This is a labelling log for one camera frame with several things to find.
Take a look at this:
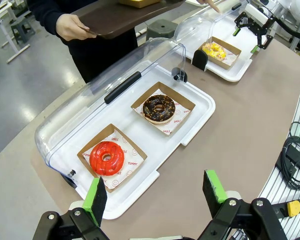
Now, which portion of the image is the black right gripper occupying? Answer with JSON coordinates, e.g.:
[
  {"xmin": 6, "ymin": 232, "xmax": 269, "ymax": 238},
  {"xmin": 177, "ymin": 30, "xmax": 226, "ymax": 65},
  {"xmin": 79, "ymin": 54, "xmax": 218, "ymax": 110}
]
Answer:
[{"xmin": 233, "ymin": 11, "xmax": 276, "ymax": 54}]

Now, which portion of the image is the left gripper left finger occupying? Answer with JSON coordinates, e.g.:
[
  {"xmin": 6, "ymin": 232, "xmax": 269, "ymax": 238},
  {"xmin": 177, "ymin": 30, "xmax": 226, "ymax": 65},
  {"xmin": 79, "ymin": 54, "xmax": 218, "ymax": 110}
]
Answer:
[{"xmin": 32, "ymin": 176, "xmax": 110, "ymax": 240}]

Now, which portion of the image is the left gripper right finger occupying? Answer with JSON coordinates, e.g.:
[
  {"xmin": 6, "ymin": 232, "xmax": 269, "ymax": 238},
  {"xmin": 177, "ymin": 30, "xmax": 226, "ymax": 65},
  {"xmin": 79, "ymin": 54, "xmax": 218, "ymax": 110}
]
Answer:
[{"xmin": 197, "ymin": 169, "xmax": 288, "ymax": 240}]

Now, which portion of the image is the dark brown serving tray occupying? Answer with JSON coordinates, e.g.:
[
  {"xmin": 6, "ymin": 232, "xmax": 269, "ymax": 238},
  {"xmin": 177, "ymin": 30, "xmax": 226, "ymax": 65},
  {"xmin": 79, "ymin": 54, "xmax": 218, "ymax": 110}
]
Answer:
[{"xmin": 77, "ymin": 0, "xmax": 186, "ymax": 40}]

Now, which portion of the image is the person's right forearm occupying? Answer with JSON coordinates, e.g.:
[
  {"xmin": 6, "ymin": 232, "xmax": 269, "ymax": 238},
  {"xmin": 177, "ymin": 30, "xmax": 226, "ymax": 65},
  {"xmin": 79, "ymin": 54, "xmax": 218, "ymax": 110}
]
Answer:
[{"xmin": 27, "ymin": 0, "xmax": 69, "ymax": 39}]

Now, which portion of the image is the red glazed donut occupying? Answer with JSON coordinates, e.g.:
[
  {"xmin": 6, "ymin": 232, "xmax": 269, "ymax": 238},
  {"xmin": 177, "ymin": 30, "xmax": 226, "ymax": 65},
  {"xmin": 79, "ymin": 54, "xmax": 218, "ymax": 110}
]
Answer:
[{"xmin": 89, "ymin": 140, "xmax": 126, "ymax": 177}]

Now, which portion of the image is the yellow sprinkled donut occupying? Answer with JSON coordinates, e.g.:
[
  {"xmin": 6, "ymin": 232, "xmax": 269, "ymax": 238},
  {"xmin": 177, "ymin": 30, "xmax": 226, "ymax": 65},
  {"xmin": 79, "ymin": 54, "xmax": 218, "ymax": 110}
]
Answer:
[{"xmin": 201, "ymin": 41, "xmax": 227, "ymax": 62}]

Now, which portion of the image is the chocolate sprinkled donut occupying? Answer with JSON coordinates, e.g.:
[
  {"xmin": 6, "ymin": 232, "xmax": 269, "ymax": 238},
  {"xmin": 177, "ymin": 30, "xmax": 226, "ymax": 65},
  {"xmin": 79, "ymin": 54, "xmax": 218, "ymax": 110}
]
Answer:
[{"xmin": 142, "ymin": 94, "xmax": 177, "ymax": 125}]

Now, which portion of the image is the person's left hand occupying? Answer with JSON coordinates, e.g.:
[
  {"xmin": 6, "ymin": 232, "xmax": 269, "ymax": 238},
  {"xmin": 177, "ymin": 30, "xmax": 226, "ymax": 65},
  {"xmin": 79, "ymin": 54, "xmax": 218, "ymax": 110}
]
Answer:
[{"xmin": 196, "ymin": 0, "xmax": 222, "ymax": 14}]

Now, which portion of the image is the person's right hand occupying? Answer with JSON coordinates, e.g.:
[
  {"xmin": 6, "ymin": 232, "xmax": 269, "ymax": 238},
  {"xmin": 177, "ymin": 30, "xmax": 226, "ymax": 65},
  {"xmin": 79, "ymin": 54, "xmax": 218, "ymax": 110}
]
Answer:
[{"xmin": 55, "ymin": 13, "xmax": 98, "ymax": 42}]

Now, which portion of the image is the white printed paper liner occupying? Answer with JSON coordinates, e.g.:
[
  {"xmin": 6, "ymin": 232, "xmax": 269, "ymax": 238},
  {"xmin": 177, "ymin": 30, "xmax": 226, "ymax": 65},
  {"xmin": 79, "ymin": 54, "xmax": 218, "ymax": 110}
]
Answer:
[
  {"xmin": 82, "ymin": 129, "xmax": 146, "ymax": 190},
  {"xmin": 206, "ymin": 42, "xmax": 239, "ymax": 67},
  {"xmin": 135, "ymin": 88, "xmax": 192, "ymax": 136}
]

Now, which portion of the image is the white display case base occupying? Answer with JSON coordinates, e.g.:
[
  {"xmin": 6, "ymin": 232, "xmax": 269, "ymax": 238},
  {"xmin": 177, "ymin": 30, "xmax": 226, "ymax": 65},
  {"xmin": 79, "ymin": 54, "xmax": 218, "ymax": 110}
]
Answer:
[
  {"xmin": 182, "ymin": 13, "xmax": 269, "ymax": 83},
  {"xmin": 48, "ymin": 66, "xmax": 217, "ymax": 221}
]

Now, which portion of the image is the clear plastic dome lid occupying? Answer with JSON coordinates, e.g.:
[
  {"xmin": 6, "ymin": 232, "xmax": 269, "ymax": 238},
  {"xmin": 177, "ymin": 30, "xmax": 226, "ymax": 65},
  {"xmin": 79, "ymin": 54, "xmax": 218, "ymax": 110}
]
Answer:
[
  {"xmin": 34, "ymin": 37, "xmax": 187, "ymax": 174},
  {"xmin": 173, "ymin": 0, "xmax": 244, "ymax": 55}
]

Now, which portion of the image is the yellow plastic block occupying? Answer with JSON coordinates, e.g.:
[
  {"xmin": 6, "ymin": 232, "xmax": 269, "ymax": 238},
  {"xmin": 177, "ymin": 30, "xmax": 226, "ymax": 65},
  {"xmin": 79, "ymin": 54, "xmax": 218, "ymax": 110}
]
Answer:
[{"xmin": 286, "ymin": 199, "xmax": 300, "ymax": 218}]

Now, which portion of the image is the black power adapter box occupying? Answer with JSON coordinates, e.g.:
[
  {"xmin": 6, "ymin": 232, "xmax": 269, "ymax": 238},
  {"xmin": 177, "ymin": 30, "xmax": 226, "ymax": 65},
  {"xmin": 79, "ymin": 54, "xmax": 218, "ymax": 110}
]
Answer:
[{"xmin": 275, "ymin": 144, "xmax": 300, "ymax": 176}]

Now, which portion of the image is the dark grey plastic stool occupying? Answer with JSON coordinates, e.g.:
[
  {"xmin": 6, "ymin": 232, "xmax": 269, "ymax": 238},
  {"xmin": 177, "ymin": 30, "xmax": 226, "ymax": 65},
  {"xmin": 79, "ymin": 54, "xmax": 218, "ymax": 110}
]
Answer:
[{"xmin": 145, "ymin": 19, "xmax": 179, "ymax": 41}]

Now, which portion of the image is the black sweatshirt torso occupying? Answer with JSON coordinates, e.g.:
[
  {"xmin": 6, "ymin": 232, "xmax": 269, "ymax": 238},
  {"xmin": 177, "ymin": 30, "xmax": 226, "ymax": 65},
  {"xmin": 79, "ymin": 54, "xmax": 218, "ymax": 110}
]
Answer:
[{"xmin": 27, "ymin": 0, "xmax": 139, "ymax": 84}]

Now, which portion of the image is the white-legged desk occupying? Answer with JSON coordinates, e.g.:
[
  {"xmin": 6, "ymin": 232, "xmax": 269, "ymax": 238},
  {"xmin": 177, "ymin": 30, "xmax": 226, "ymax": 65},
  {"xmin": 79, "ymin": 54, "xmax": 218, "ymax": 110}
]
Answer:
[{"xmin": 0, "ymin": 1, "xmax": 31, "ymax": 64}]

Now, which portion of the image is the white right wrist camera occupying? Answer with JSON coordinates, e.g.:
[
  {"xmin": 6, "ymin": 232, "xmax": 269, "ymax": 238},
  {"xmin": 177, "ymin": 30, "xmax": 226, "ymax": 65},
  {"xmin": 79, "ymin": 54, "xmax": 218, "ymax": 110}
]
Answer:
[{"xmin": 243, "ymin": 3, "xmax": 274, "ymax": 26}]

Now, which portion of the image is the black lid hinge bracket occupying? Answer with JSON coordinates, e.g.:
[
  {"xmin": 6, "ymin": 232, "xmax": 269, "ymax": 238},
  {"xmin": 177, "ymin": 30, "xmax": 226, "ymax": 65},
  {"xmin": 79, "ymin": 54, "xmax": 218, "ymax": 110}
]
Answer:
[
  {"xmin": 191, "ymin": 49, "xmax": 209, "ymax": 72},
  {"xmin": 171, "ymin": 66, "xmax": 189, "ymax": 84},
  {"xmin": 60, "ymin": 169, "xmax": 79, "ymax": 189}
]

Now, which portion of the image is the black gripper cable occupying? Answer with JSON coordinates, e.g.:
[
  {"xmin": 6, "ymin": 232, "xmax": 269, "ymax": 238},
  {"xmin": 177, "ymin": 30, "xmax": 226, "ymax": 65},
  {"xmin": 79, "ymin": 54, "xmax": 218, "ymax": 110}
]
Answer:
[{"xmin": 274, "ymin": 16, "xmax": 300, "ymax": 41}]

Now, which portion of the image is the black coiled cable bundle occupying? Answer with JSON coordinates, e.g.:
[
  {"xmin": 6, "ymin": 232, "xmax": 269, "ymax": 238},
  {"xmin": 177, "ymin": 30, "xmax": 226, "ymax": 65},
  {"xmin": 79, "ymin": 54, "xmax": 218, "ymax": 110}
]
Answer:
[{"xmin": 280, "ymin": 120, "xmax": 300, "ymax": 191}]

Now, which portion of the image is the aluminium profile frame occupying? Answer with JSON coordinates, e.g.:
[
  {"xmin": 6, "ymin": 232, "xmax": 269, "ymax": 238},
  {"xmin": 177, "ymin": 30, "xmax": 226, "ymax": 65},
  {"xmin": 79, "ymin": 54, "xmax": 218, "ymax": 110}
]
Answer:
[{"xmin": 256, "ymin": 89, "xmax": 300, "ymax": 240}]

